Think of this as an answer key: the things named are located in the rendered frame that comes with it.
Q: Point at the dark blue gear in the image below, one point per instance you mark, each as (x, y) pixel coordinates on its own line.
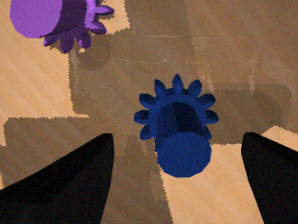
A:
(177, 119)

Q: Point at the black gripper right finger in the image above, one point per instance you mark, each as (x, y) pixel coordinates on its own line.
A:
(272, 172)

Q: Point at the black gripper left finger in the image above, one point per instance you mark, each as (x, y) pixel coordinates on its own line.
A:
(73, 190)

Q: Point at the purple gear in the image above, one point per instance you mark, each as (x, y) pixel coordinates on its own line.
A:
(59, 19)

